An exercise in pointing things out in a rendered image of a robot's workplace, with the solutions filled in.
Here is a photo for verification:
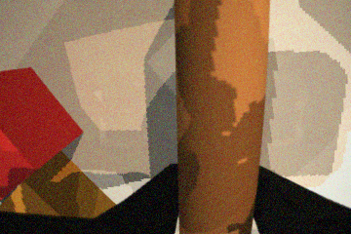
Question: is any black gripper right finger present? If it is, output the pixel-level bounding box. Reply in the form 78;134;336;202
253;167;351;234

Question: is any red cube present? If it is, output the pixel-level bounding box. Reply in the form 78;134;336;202
0;67;83;200

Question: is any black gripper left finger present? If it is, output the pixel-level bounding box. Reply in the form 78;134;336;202
0;164;178;234

